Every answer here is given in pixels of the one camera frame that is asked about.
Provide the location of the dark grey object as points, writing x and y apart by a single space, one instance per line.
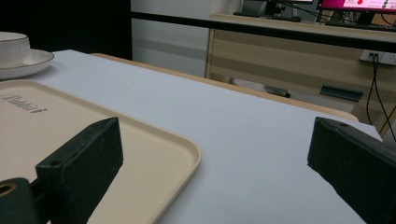
278 91

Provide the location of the beige plastic tray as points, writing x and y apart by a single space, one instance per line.
149 161

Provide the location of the light wooden desk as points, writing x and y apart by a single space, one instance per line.
280 59

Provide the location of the dark green bar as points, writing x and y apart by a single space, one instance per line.
341 92

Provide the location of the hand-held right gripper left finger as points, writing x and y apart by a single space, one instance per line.
84 161

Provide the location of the dark monitor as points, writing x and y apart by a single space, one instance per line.
274 6

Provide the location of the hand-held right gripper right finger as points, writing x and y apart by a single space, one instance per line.
358 165

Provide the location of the white saucer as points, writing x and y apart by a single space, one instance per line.
34 63

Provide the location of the black keyboard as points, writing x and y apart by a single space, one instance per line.
267 17
361 25

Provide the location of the white ribbed cup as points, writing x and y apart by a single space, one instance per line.
12 49

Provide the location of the white power strip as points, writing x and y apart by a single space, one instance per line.
386 58

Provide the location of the black curtain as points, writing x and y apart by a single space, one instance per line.
62 25

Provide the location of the monitor with pink screen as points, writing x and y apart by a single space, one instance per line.
358 4

